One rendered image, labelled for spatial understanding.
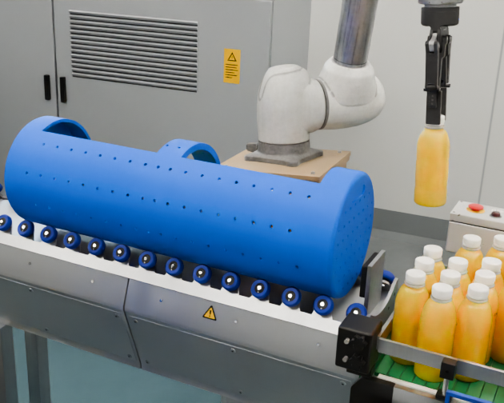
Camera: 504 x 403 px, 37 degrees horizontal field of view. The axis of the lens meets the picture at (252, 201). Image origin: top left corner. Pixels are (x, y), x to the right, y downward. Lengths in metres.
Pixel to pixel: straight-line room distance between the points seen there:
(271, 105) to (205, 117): 1.21
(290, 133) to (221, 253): 0.64
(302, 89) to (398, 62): 2.20
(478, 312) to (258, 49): 1.97
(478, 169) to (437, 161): 2.80
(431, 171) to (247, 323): 0.53
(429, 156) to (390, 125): 2.82
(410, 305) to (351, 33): 0.95
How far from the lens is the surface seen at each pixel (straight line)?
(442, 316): 1.49
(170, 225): 1.72
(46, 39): 3.76
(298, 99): 2.21
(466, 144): 4.40
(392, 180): 4.53
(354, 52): 2.24
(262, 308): 1.71
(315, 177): 2.09
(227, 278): 1.73
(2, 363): 2.35
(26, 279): 2.06
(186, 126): 3.44
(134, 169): 1.77
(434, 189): 1.65
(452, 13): 1.59
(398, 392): 1.54
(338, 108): 2.27
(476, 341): 1.54
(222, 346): 1.79
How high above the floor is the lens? 1.73
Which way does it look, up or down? 20 degrees down
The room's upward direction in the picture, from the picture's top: 2 degrees clockwise
